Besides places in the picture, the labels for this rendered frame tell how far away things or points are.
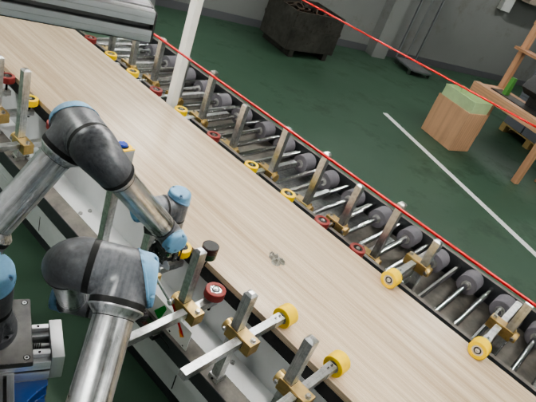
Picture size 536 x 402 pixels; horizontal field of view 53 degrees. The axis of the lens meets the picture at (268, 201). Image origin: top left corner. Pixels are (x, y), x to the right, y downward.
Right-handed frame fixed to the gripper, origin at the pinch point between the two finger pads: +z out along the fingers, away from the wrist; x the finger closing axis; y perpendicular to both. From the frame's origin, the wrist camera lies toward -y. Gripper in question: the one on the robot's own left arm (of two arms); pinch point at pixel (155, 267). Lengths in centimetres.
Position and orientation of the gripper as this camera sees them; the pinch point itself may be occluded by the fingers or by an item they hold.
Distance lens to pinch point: 195.9
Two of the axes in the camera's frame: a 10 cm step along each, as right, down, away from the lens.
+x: 7.2, -1.5, 6.8
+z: -3.2, 8.0, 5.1
